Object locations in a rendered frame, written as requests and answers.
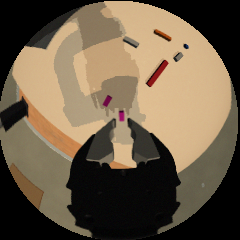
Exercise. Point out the dark red rod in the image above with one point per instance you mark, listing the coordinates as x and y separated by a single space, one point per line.
157 73

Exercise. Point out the orange rod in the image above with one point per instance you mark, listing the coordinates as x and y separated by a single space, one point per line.
163 35

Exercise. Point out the small magenta block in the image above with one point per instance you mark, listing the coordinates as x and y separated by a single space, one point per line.
121 115
107 100

